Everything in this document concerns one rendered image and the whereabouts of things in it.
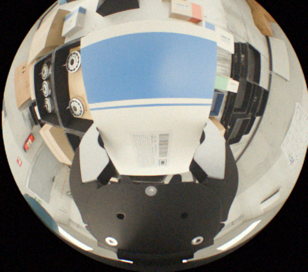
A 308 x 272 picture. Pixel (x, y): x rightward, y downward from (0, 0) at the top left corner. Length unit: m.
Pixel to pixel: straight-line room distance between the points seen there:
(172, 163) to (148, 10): 0.62
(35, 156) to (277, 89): 6.16
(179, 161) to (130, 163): 0.07
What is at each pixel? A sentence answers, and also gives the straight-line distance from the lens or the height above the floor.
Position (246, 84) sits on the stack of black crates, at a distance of 1.40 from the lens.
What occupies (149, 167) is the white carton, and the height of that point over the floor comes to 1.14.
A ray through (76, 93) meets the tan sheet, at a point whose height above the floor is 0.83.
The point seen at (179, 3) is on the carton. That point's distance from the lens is 0.57.
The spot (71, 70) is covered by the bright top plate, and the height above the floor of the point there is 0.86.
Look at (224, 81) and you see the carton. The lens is 0.53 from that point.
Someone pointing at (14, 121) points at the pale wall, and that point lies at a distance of 3.16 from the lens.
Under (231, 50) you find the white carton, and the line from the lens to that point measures 0.60.
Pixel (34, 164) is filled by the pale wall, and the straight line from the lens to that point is 3.36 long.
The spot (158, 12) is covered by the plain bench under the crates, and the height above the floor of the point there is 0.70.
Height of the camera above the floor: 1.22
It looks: 58 degrees down
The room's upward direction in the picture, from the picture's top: 175 degrees clockwise
